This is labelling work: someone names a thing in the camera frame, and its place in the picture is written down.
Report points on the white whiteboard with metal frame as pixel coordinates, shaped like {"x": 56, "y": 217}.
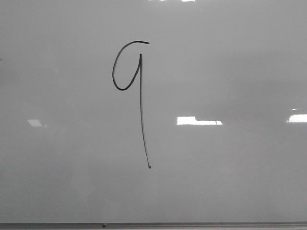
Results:
{"x": 140, "y": 111}

